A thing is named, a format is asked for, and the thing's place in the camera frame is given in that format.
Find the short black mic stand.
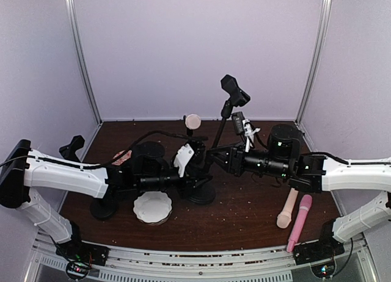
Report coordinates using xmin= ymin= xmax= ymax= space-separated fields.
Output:
xmin=185 ymin=126 xmax=216 ymax=205

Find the beige microphone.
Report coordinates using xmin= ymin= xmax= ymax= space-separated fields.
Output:
xmin=185 ymin=114 xmax=202 ymax=130
xmin=276 ymin=188 xmax=298 ymax=229

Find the tall black mic stand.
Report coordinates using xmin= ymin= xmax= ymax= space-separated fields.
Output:
xmin=59 ymin=135 xmax=119 ymax=221
xmin=211 ymin=74 xmax=250 ymax=148

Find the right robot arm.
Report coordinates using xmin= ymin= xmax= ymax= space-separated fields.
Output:
xmin=205 ymin=124 xmax=390 ymax=247

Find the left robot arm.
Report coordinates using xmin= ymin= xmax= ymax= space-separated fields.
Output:
xmin=1 ymin=140 xmax=216 ymax=260

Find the white scalloped dish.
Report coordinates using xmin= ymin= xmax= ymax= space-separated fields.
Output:
xmin=133 ymin=191 xmax=172 ymax=225

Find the pink microphone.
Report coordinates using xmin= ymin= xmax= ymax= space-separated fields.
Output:
xmin=287 ymin=194 xmax=312 ymax=253

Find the red patterned bowl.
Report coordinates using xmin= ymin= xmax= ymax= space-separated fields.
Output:
xmin=112 ymin=150 xmax=132 ymax=166

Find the right circuit board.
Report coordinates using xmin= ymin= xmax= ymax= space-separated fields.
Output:
xmin=311 ymin=261 xmax=336 ymax=280

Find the circuit board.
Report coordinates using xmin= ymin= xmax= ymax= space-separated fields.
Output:
xmin=65 ymin=260 xmax=92 ymax=280
xmin=311 ymin=261 xmax=336 ymax=280

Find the left circuit board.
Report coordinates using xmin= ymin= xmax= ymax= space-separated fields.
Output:
xmin=65 ymin=260 xmax=92 ymax=280

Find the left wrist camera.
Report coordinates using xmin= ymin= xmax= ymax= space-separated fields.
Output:
xmin=174 ymin=143 xmax=194 ymax=178

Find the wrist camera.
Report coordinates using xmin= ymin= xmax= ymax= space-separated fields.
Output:
xmin=231 ymin=111 xmax=261 ymax=152
xmin=174 ymin=143 xmax=194 ymax=178

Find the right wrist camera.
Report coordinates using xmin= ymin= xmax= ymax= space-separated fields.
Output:
xmin=231 ymin=111 xmax=261 ymax=152

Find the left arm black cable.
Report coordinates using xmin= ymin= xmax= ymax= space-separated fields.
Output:
xmin=100 ymin=129 xmax=208 ymax=167

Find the right aluminium frame post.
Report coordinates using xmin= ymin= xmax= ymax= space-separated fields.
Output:
xmin=295 ymin=0 xmax=332 ymax=126

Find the aluminium frame post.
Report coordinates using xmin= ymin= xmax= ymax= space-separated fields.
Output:
xmin=65 ymin=0 xmax=103 ymax=125
xmin=295 ymin=0 xmax=332 ymax=126

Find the left aluminium frame post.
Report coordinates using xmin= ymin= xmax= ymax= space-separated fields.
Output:
xmin=65 ymin=0 xmax=103 ymax=125

